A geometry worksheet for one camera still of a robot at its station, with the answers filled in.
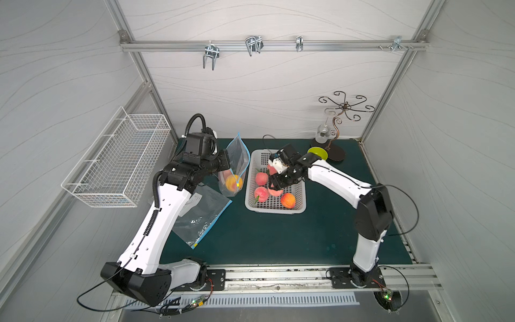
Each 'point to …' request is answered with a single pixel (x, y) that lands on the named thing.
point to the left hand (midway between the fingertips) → (228, 157)
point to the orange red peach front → (288, 200)
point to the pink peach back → (272, 170)
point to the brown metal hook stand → (334, 151)
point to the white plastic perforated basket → (259, 160)
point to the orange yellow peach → (234, 182)
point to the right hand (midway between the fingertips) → (275, 181)
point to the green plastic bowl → (319, 151)
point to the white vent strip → (198, 301)
